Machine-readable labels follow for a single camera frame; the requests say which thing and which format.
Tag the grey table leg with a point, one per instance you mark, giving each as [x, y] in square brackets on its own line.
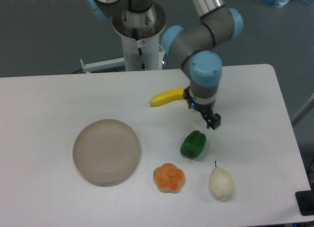
[304, 109]

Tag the black device at table edge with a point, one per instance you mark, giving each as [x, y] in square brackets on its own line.
[305, 201]

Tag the orange knotted bread roll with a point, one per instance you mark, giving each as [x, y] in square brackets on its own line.
[169, 178]

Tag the green bell pepper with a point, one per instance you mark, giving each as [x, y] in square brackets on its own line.
[193, 145]

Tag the yellow banana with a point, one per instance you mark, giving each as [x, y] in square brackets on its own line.
[166, 97]

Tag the beige round plate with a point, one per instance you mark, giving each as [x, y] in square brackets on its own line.
[106, 152]

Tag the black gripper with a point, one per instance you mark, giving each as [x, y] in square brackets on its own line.
[204, 105]

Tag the white pear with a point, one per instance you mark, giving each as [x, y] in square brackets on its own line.
[221, 183]

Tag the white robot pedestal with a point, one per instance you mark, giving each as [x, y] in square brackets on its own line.
[139, 34]

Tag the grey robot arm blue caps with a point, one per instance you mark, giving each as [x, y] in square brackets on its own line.
[190, 49]

